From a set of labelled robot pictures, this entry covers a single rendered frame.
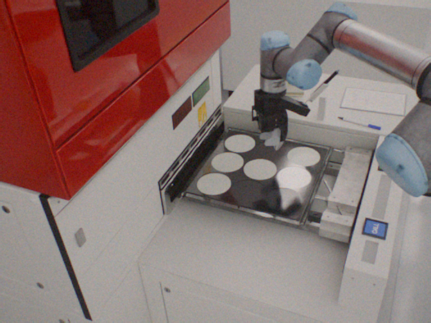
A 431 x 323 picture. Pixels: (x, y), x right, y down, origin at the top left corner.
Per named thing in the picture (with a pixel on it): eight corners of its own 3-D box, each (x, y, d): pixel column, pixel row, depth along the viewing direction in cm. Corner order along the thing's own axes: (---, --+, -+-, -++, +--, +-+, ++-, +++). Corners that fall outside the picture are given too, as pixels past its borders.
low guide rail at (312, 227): (188, 200, 145) (187, 193, 143) (191, 197, 146) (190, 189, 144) (351, 243, 127) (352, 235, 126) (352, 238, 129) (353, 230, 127)
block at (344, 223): (319, 226, 125) (321, 218, 123) (322, 218, 127) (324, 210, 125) (349, 234, 122) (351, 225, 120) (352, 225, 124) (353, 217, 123)
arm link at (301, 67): (324, 44, 106) (295, 29, 114) (291, 82, 108) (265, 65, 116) (338, 63, 112) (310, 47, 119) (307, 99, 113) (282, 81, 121)
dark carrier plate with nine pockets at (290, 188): (185, 192, 137) (185, 191, 136) (229, 131, 161) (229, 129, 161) (299, 221, 125) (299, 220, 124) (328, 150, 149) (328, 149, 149)
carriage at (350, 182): (318, 236, 126) (319, 228, 124) (344, 159, 152) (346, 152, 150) (347, 243, 123) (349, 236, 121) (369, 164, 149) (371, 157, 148)
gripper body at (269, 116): (251, 122, 136) (251, 85, 129) (278, 115, 138) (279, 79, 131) (261, 136, 130) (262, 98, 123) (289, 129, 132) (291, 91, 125)
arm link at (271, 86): (280, 65, 128) (294, 77, 122) (279, 80, 131) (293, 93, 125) (255, 70, 126) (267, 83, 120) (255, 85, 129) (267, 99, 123)
